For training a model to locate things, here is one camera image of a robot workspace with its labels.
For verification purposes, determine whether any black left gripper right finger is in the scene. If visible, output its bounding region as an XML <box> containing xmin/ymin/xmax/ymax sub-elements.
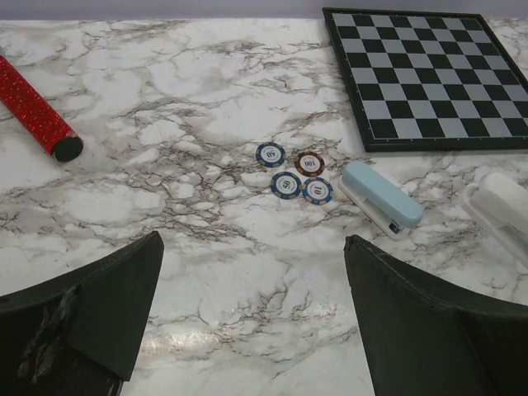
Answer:
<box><xmin>344</xmin><ymin>235</ymin><xmax>527</xmax><ymax>395</ymax></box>

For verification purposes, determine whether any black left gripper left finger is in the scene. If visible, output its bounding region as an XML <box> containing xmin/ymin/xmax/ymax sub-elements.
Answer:
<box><xmin>1</xmin><ymin>231</ymin><xmax>164</xmax><ymax>395</ymax></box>

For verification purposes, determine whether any white stapler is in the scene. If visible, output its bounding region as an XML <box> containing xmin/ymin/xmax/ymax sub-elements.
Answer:
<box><xmin>462</xmin><ymin>172</ymin><xmax>527</xmax><ymax>265</ymax></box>

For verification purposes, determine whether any blue fifty poker chip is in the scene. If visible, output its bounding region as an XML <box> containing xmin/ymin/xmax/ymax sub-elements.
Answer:
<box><xmin>256</xmin><ymin>142</ymin><xmax>285</xmax><ymax>167</ymax></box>

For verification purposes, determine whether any black grey chessboard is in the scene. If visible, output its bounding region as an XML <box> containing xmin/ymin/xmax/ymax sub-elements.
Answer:
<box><xmin>323</xmin><ymin>7</ymin><xmax>527</xmax><ymax>153</ymax></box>

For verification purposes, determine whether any brown hundred poker chip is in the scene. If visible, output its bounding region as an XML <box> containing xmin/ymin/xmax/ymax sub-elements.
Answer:
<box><xmin>295</xmin><ymin>151</ymin><xmax>325</xmax><ymax>177</ymax></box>

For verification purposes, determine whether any red glitter toy microphone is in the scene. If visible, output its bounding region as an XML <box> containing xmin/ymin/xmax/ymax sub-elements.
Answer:
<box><xmin>1</xmin><ymin>51</ymin><xmax>84</xmax><ymax>163</ymax></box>

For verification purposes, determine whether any light blue ten poker chip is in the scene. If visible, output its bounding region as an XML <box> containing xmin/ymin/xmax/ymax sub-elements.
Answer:
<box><xmin>301</xmin><ymin>177</ymin><xmax>333</xmax><ymax>205</ymax></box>

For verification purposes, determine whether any light blue stapler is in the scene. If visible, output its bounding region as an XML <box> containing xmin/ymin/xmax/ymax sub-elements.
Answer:
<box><xmin>338</xmin><ymin>160</ymin><xmax>424</xmax><ymax>240</ymax></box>

